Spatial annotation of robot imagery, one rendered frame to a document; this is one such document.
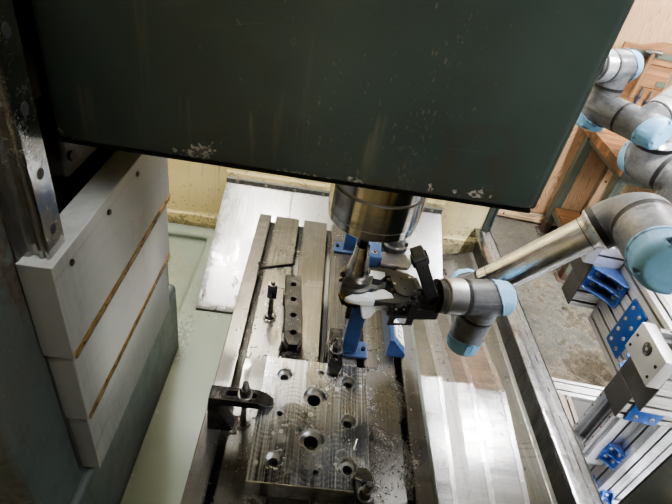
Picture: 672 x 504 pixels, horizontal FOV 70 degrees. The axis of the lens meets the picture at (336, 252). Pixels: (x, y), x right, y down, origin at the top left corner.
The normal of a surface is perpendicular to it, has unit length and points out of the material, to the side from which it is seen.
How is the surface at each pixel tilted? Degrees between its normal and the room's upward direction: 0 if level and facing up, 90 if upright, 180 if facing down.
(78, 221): 0
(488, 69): 90
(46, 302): 90
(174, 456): 0
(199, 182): 90
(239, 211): 24
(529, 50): 90
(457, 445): 8
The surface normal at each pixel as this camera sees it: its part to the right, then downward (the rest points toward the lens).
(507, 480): 0.15, -0.69
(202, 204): -0.02, 0.60
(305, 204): 0.15, -0.48
